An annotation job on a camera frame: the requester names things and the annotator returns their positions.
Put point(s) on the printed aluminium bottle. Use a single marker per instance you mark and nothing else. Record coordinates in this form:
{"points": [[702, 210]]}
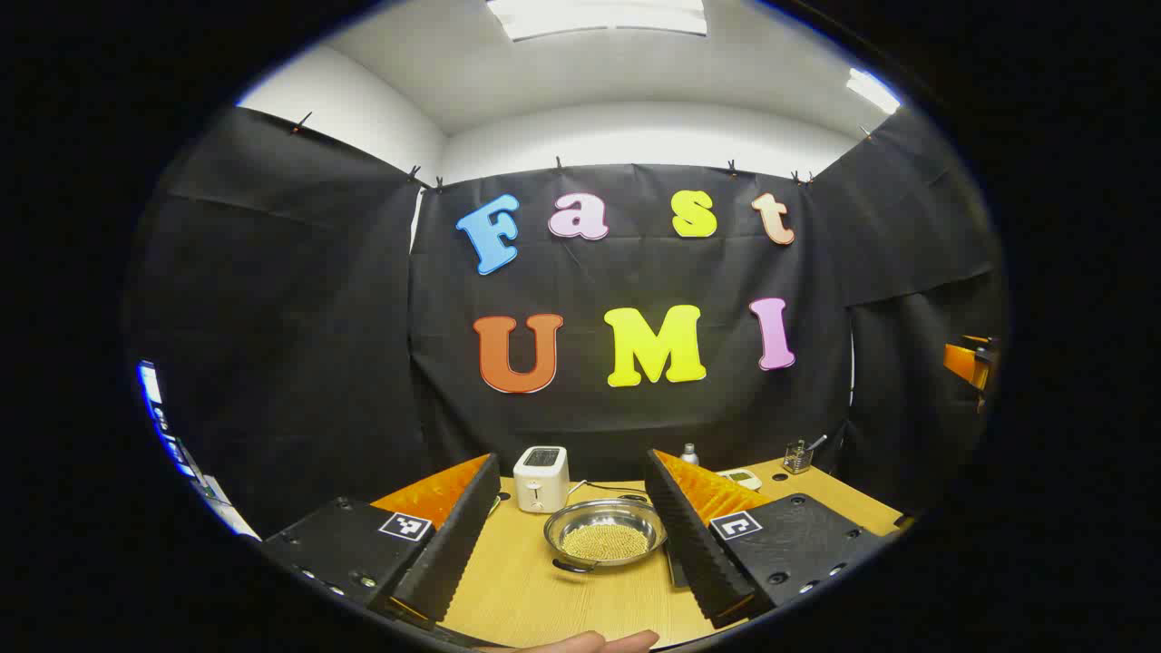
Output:
{"points": [[689, 456]]}

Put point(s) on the white toaster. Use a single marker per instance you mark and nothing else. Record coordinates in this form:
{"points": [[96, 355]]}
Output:
{"points": [[541, 481]]}

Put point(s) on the white divided dish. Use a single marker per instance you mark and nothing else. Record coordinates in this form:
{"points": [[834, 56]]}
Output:
{"points": [[742, 479]]}

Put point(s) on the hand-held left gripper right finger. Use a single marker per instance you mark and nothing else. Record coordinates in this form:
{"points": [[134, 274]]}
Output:
{"points": [[689, 535]]}

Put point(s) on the stainless steel pot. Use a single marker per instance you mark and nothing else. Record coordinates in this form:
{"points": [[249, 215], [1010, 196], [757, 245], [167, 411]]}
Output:
{"points": [[567, 535]]}

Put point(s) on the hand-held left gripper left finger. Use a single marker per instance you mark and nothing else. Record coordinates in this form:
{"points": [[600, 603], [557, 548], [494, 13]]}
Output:
{"points": [[453, 544]]}

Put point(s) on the small ceiling light panel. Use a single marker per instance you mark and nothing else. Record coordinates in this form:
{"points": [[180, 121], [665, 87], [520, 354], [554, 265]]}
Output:
{"points": [[873, 91]]}

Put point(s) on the pile of soybeans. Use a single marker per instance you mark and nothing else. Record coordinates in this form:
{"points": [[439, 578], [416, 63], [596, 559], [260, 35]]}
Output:
{"points": [[605, 541]]}

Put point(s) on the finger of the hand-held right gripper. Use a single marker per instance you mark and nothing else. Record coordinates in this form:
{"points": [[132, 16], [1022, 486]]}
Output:
{"points": [[961, 363]]}

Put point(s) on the large ceiling light panel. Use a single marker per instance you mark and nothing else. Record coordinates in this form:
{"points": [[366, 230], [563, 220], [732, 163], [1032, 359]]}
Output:
{"points": [[599, 16]]}

